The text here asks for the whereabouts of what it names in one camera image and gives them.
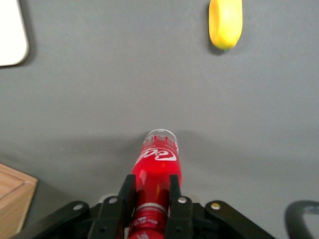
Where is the yellow toy lemon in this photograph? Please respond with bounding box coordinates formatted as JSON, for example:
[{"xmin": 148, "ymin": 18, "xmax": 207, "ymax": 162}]
[{"xmin": 208, "ymin": 0, "xmax": 243, "ymax": 52}]

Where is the red coke bottle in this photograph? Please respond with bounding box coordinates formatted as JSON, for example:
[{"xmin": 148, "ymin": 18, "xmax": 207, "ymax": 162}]
[{"xmin": 128, "ymin": 128, "xmax": 182, "ymax": 239}]

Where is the white rectangular tray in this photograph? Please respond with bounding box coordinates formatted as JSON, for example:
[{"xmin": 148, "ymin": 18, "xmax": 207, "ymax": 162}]
[{"xmin": 0, "ymin": 0, "xmax": 29, "ymax": 67}]

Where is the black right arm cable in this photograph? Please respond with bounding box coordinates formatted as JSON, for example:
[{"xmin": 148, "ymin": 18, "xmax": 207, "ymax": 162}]
[{"xmin": 284, "ymin": 200, "xmax": 319, "ymax": 239}]

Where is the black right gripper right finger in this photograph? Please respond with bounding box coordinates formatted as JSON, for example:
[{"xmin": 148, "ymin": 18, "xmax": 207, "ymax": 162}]
[{"xmin": 164, "ymin": 175, "xmax": 194, "ymax": 239}]

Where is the wooden drawer cabinet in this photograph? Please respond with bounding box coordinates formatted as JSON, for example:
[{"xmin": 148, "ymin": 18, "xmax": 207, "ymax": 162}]
[{"xmin": 0, "ymin": 163, "xmax": 38, "ymax": 239}]

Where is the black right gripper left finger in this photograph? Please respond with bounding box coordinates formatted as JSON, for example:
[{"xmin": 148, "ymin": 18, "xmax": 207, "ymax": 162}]
[{"xmin": 87, "ymin": 174, "xmax": 137, "ymax": 239}]

